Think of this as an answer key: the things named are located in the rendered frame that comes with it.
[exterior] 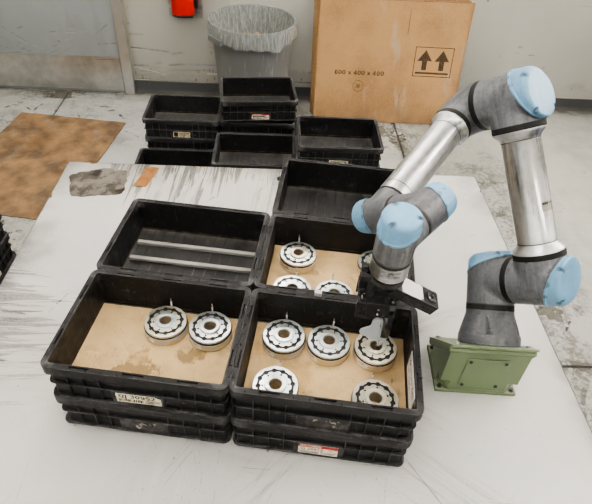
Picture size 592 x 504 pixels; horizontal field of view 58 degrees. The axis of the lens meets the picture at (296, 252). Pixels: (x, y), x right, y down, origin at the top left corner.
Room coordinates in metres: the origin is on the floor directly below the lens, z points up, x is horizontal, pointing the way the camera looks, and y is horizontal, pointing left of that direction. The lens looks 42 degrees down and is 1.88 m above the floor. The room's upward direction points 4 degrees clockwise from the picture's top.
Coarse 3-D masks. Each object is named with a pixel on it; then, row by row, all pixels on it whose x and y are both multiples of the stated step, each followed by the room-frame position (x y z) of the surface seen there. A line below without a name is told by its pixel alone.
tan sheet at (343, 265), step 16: (272, 256) 1.14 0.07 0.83; (320, 256) 1.16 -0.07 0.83; (336, 256) 1.16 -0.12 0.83; (352, 256) 1.17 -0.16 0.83; (272, 272) 1.08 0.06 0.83; (288, 272) 1.08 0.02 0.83; (320, 272) 1.09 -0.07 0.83; (336, 272) 1.10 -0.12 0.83; (352, 272) 1.10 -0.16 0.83; (352, 288) 1.04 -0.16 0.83
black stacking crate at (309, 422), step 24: (264, 312) 0.90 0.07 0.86; (288, 312) 0.90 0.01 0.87; (312, 312) 0.89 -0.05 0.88; (336, 312) 0.89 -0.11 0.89; (408, 312) 0.88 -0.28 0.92; (408, 336) 0.84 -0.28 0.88; (408, 360) 0.77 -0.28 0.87; (240, 384) 0.68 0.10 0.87; (240, 408) 0.63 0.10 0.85; (264, 408) 0.62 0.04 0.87; (288, 408) 0.62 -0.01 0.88; (408, 408) 0.66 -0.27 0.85; (336, 432) 0.61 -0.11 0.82; (360, 432) 0.61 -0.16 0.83; (384, 432) 0.61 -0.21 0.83; (408, 432) 0.61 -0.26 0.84
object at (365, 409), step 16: (352, 304) 0.89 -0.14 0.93; (416, 320) 0.85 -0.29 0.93; (416, 336) 0.80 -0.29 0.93; (240, 352) 0.72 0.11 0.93; (416, 352) 0.75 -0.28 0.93; (240, 368) 0.68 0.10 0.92; (416, 368) 0.71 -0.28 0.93; (416, 384) 0.67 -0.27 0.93; (256, 400) 0.62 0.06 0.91; (272, 400) 0.61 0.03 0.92; (288, 400) 0.61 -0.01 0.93; (304, 400) 0.61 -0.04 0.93; (320, 400) 0.61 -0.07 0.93; (336, 400) 0.62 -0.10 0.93; (416, 400) 0.63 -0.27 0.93; (384, 416) 0.60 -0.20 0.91; (400, 416) 0.60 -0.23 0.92; (416, 416) 0.59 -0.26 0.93
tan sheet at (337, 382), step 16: (256, 336) 0.85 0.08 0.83; (352, 336) 0.87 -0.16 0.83; (256, 352) 0.80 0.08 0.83; (304, 352) 0.81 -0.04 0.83; (400, 352) 0.83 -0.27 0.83; (256, 368) 0.75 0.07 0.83; (288, 368) 0.76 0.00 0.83; (304, 368) 0.76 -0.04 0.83; (320, 368) 0.77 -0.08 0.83; (336, 368) 0.77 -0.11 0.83; (352, 368) 0.77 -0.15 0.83; (400, 368) 0.78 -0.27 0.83; (304, 384) 0.72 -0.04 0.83; (320, 384) 0.72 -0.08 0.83; (336, 384) 0.72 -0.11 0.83; (352, 384) 0.73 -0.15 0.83; (400, 384) 0.74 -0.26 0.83; (400, 400) 0.69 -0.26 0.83
